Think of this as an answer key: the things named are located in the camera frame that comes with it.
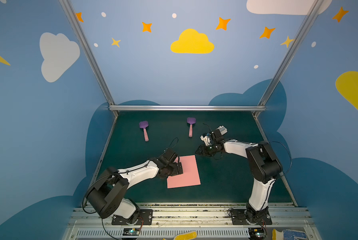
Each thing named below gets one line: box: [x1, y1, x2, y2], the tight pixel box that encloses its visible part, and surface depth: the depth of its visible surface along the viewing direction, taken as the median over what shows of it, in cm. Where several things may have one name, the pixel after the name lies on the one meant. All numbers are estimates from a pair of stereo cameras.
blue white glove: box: [271, 228, 307, 240], surface depth 72 cm
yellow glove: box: [162, 230, 198, 240], surface depth 70 cm
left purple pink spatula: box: [139, 121, 149, 142], surface depth 113 cm
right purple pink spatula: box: [187, 117, 196, 138], surface depth 114 cm
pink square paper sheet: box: [167, 155, 201, 189], surface depth 89 cm
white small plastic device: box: [215, 125, 228, 136], surface depth 113 cm
